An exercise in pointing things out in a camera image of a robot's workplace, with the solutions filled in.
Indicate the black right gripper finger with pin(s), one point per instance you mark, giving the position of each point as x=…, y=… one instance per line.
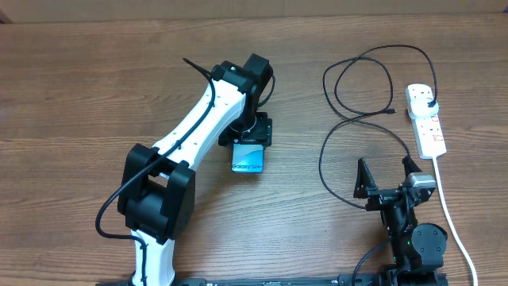
x=365, y=183
x=409, y=165

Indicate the white power strip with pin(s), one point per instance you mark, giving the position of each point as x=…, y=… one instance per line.
x=427, y=131

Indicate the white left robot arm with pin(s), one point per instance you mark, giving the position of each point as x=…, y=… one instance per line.
x=157, y=192

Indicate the blue Galaxy smartphone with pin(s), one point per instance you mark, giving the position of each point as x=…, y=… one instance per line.
x=247, y=158

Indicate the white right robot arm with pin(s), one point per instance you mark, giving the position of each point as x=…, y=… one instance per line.
x=418, y=248

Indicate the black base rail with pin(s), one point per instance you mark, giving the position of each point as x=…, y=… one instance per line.
x=341, y=280

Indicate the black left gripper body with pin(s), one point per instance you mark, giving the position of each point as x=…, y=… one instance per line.
x=250, y=129

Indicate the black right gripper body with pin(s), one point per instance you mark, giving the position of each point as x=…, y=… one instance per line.
x=380, y=199

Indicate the white charger adapter plug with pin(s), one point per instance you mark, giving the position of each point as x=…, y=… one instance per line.
x=419, y=108

